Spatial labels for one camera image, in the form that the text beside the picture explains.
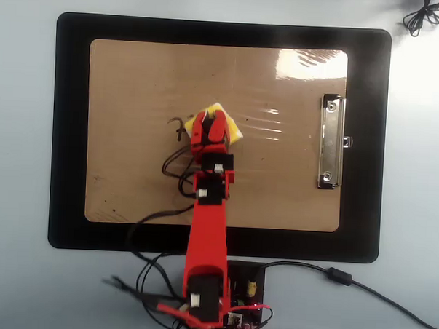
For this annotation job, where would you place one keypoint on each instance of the black rectangular mat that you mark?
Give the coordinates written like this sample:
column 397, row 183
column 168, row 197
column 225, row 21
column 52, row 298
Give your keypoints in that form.
column 68, row 128

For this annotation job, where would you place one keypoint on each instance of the silver metal clipboard clip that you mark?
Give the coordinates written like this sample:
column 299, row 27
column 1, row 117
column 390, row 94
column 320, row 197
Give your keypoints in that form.
column 331, row 140

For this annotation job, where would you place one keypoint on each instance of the red gripper body black motor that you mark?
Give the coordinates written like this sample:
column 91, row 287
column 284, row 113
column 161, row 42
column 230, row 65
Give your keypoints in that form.
column 209, row 146

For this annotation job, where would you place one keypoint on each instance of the brown clipboard board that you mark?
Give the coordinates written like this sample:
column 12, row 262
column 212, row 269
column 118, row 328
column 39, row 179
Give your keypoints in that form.
column 136, row 77

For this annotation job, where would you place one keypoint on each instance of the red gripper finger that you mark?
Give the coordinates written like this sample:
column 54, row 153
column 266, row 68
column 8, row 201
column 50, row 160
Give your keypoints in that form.
column 198, row 127
column 217, row 128

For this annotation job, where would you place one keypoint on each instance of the yellow sponge with black knob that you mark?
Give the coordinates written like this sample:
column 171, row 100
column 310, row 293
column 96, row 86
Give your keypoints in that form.
column 235, row 134

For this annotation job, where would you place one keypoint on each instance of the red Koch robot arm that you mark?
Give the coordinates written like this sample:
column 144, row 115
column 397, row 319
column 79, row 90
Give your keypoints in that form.
column 207, row 237

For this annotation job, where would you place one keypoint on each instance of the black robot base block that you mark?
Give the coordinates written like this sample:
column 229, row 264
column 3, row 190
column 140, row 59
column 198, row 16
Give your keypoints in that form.
column 253, row 273

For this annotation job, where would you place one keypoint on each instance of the controller circuit board with LED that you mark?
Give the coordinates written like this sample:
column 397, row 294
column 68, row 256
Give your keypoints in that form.
column 247, row 318

